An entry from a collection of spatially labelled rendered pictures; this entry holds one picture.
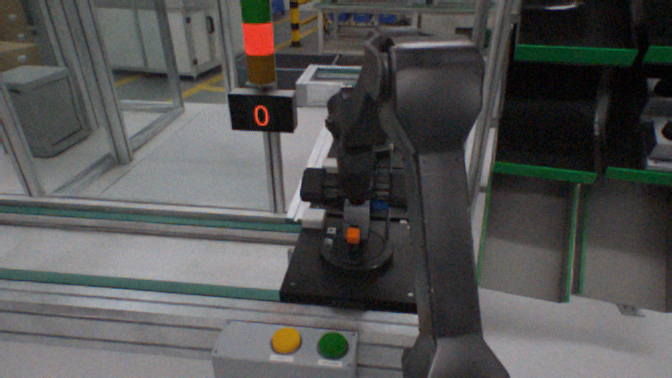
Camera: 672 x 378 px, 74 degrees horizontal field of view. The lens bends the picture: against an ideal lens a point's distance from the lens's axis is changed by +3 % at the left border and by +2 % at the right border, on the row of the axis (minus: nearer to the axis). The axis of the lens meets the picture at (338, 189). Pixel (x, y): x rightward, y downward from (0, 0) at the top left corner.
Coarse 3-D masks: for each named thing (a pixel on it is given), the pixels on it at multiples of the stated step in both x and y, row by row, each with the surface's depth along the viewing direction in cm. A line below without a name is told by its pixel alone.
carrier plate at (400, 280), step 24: (312, 240) 87; (408, 240) 87; (312, 264) 80; (408, 264) 80; (288, 288) 75; (312, 288) 75; (336, 288) 75; (360, 288) 75; (384, 288) 75; (408, 288) 75
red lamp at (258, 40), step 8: (248, 24) 75; (256, 24) 75; (264, 24) 75; (248, 32) 75; (256, 32) 75; (264, 32) 75; (248, 40) 76; (256, 40) 76; (264, 40) 76; (272, 40) 78; (248, 48) 77; (256, 48) 76; (264, 48) 77; (272, 48) 78
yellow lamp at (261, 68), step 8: (248, 56) 78; (256, 56) 77; (264, 56) 77; (272, 56) 79; (248, 64) 78; (256, 64) 78; (264, 64) 78; (272, 64) 79; (248, 72) 79; (256, 72) 78; (264, 72) 78; (272, 72) 80; (256, 80) 79; (264, 80) 79; (272, 80) 80
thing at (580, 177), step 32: (512, 32) 72; (512, 64) 78; (544, 64) 77; (512, 96) 73; (544, 96) 72; (576, 96) 71; (512, 128) 69; (544, 128) 68; (576, 128) 67; (512, 160) 65; (544, 160) 64; (576, 160) 64
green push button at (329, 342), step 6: (324, 336) 65; (330, 336) 65; (336, 336) 65; (342, 336) 65; (324, 342) 64; (330, 342) 64; (336, 342) 64; (342, 342) 64; (324, 348) 63; (330, 348) 63; (336, 348) 63; (342, 348) 64; (324, 354) 64; (330, 354) 63; (336, 354) 63
